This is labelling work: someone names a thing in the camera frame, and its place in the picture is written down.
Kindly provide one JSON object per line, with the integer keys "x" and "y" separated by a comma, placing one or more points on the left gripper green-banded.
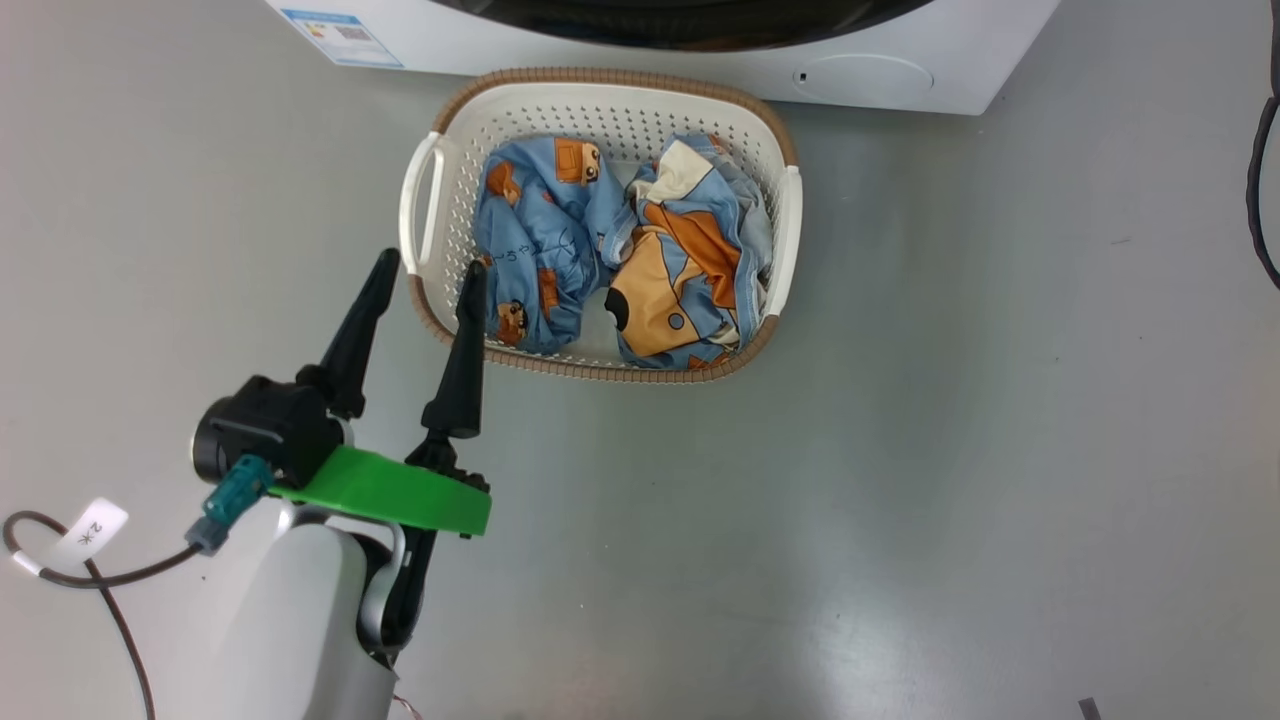
{"x": 400, "y": 495}

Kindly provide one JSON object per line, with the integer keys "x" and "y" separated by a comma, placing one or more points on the blue small-cartoon print garment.
{"x": 540, "y": 230}

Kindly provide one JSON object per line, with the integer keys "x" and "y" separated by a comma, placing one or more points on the blue garment large orange print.
{"x": 680, "y": 280}

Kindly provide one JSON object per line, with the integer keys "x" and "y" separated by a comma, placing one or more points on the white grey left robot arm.
{"x": 290, "y": 620}

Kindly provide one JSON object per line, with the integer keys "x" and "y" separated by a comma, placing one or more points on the cream perforated laundry basket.
{"x": 600, "y": 110}

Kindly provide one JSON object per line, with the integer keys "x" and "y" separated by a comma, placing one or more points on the white front-load washing machine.
{"x": 1000, "y": 40}

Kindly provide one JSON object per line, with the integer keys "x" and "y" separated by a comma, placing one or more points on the blue energy label sticker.
{"x": 340, "y": 35}

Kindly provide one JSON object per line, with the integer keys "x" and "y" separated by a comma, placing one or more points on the round white filter cover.
{"x": 870, "y": 78}

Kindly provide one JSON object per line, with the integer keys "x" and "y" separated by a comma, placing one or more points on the small dark floor marker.
{"x": 1090, "y": 709}

